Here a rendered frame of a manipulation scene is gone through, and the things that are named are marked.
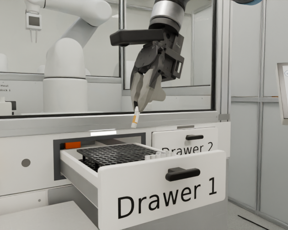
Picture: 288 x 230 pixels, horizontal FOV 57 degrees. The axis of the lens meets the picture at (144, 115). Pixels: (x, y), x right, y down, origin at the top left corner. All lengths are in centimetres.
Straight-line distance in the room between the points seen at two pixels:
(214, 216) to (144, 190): 70
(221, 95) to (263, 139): 147
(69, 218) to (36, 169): 16
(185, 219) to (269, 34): 184
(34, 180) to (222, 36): 82
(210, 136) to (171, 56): 50
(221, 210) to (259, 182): 143
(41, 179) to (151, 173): 37
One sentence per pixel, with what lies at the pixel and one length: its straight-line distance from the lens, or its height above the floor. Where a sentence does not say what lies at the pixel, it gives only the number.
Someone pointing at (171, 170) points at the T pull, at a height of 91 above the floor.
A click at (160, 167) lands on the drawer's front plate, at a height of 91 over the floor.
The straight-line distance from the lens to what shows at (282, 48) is 242.
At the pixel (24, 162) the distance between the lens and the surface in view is 76.
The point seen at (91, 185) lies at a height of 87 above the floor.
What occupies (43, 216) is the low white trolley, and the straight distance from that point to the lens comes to 72.
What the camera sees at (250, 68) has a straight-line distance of 261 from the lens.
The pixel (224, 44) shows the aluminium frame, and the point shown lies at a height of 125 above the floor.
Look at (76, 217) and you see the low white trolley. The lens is 69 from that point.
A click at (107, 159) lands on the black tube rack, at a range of 63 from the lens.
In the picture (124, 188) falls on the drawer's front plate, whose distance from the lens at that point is 47.
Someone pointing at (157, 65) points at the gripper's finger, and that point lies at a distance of 55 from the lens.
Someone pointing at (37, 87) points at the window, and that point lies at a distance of 76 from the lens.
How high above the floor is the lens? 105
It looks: 4 degrees down
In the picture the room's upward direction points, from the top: straight up
